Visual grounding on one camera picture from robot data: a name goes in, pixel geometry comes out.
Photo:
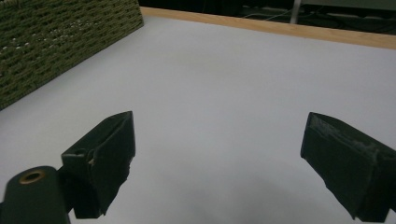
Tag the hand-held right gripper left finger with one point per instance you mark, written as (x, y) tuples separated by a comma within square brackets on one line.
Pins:
[(106, 155)]

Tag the white metal stand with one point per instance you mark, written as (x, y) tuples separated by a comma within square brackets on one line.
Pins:
[(295, 11)]

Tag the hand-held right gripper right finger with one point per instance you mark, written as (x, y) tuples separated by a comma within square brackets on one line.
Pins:
[(345, 168)]

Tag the green woven basket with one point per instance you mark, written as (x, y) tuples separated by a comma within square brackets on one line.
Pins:
[(56, 40)]

